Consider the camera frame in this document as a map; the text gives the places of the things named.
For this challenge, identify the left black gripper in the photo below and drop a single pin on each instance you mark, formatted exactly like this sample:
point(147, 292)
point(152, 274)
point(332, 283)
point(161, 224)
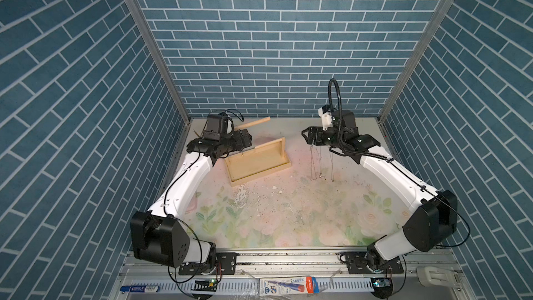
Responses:
point(239, 144)

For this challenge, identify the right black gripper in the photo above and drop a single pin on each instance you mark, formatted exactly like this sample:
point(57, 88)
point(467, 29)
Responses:
point(313, 130)

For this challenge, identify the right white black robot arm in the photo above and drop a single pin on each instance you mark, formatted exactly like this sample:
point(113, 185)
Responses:
point(433, 213)

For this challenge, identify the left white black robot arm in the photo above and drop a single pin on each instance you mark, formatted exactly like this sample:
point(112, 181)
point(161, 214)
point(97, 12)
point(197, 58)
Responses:
point(159, 235)

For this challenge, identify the wooden jewelry display stand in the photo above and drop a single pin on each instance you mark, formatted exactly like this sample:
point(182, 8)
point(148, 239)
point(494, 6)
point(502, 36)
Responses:
point(263, 160)

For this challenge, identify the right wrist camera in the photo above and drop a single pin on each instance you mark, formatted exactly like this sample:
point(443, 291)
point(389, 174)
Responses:
point(325, 114)

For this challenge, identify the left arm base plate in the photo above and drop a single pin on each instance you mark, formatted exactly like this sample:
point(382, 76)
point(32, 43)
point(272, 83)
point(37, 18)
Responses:
point(223, 263)

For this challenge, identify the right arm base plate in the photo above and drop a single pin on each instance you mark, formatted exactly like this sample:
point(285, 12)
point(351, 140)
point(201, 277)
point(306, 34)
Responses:
point(360, 262)

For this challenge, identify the aluminium front rail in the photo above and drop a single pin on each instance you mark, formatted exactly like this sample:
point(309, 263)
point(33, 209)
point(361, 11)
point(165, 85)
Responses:
point(142, 280)

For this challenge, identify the white plastic bracket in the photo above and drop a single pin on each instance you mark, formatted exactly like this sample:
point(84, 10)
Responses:
point(434, 276)

